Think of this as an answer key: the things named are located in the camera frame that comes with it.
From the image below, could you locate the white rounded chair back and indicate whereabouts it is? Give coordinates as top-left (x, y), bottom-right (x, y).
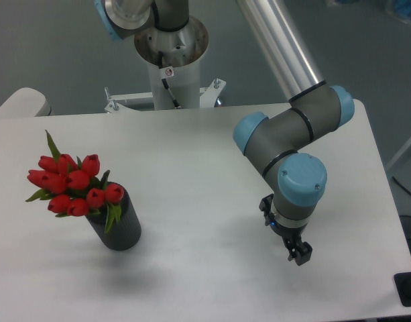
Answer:
top-left (0, 87), bottom-right (54, 119)

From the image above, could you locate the white metal base frame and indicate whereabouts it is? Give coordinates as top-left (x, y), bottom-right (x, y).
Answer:
top-left (105, 78), bottom-right (227, 113)

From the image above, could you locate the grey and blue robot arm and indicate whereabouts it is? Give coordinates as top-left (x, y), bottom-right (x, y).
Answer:
top-left (95, 1), bottom-right (355, 265)

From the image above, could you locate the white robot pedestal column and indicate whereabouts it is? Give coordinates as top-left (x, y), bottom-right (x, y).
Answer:
top-left (134, 16), bottom-right (209, 91)

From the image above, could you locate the black pedestal cable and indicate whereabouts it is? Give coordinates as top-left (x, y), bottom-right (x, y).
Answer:
top-left (158, 50), bottom-right (182, 110)

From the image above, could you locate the black device at table corner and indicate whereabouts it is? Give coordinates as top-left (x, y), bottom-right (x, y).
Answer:
top-left (394, 272), bottom-right (411, 307)

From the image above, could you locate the blue plastic item top right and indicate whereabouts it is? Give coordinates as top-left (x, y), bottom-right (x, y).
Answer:
top-left (385, 0), bottom-right (411, 24)

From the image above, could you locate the black cable on floor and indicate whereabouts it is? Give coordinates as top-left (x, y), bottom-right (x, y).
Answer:
top-left (392, 176), bottom-right (411, 199)

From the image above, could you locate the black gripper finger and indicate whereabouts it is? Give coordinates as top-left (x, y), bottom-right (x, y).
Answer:
top-left (283, 238), bottom-right (295, 261)
top-left (294, 241), bottom-right (312, 266)

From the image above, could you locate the black ribbed vase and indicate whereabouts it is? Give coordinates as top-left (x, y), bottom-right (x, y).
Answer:
top-left (86, 182), bottom-right (141, 251)

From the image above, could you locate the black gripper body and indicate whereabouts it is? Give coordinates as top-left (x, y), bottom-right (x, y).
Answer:
top-left (259, 194), bottom-right (308, 245)

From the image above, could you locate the red tulip bouquet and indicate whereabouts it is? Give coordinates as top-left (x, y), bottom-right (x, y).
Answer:
top-left (25, 131), bottom-right (127, 233)

